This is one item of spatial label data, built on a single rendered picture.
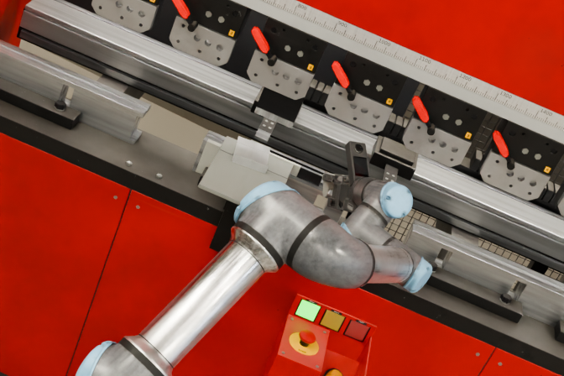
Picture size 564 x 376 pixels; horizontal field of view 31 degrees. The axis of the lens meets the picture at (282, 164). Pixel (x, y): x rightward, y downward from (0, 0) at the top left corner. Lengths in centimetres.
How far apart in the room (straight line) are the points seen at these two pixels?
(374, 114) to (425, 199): 46
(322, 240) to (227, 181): 59
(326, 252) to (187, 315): 27
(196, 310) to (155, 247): 79
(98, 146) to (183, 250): 33
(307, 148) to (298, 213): 96
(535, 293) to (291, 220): 97
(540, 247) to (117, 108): 119
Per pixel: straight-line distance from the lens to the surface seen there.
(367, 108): 241
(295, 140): 277
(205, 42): 242
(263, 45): 234
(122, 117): 257
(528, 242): 285
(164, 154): 260
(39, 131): 253
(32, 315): 283
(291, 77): 239
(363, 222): 221
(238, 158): 241
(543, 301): 264
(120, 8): 245
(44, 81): 261
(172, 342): 179
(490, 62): 234
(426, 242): 256
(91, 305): 274
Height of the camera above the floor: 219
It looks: 29 degrees down
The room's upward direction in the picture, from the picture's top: 23 degrees clockwise
